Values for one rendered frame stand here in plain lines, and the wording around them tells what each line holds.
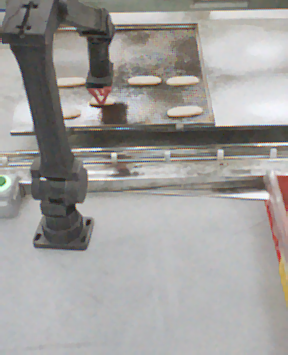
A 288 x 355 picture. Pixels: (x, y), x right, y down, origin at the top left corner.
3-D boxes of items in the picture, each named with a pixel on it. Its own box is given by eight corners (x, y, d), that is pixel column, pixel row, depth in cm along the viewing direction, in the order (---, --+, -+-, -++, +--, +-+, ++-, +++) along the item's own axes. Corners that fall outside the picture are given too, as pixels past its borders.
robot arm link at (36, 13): (-18, 13, 73) (45, 16, 72) (14, -21, 83) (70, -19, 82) (34, 208, 101) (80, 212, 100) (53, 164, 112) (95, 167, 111)
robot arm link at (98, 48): (83, 39, 121) (105, 41, 120) (89, 26, 126) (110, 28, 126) (85, 62, 125) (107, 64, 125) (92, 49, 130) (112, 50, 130)
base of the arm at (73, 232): (32, 247, 104) (86, 251, 103) (26, 221, 99) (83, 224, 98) (43, 219, 111) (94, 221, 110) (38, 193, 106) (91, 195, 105)
